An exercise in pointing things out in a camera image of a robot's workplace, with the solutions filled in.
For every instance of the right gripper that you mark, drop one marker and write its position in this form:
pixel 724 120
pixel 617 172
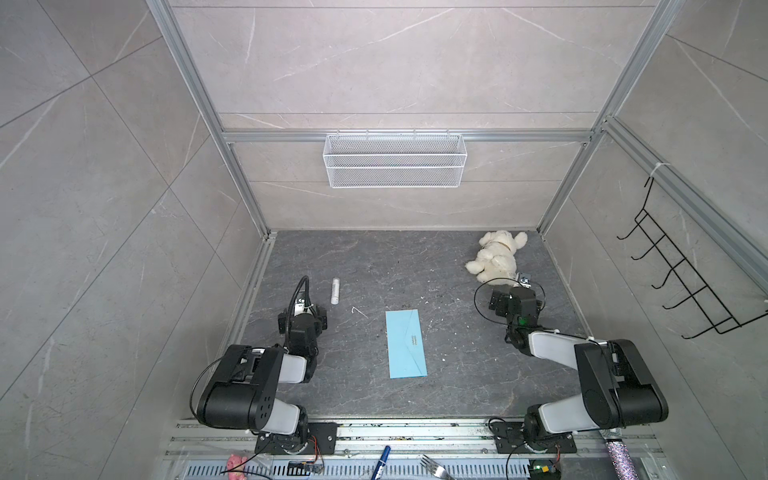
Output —
pixel 504 301

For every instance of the silver fork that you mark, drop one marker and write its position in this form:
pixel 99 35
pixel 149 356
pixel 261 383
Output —
pixel 435 469

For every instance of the white plush teddy bear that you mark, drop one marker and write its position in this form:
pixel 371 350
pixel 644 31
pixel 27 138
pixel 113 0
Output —
pixel 495 263

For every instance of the pink small object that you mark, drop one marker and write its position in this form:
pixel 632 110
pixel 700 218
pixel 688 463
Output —
pixel 235 467

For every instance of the black wire hook rack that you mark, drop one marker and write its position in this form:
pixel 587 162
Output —
pixel 678 266

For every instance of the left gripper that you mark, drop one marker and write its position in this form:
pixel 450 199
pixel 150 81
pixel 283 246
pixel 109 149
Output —
pixel 319 321

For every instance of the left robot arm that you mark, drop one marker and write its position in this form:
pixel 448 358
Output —
pixel 241 393

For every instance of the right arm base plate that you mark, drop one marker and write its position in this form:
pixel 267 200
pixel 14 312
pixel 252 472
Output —
pixel 516 438

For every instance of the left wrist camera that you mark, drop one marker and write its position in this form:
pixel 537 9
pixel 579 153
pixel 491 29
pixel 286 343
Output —
pixel 304 309

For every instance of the light blue envelope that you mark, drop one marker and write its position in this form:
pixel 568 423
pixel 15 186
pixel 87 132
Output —
pixel 406 354

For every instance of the white glue stick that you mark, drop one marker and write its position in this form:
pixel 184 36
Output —
pixel 335 292

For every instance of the glitter pink microphone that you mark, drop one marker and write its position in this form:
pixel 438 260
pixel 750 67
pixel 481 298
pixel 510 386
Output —
pixel 620 457

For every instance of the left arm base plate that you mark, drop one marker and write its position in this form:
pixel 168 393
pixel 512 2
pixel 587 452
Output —
pixel 313 437

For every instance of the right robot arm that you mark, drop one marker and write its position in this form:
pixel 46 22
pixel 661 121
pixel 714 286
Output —
pixel 617 389

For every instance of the white wire mesh basket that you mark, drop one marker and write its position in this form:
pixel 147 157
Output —
pixel 369 161

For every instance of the blue marker pen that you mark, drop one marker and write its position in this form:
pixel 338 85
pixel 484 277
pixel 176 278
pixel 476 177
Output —
pixel 381 463

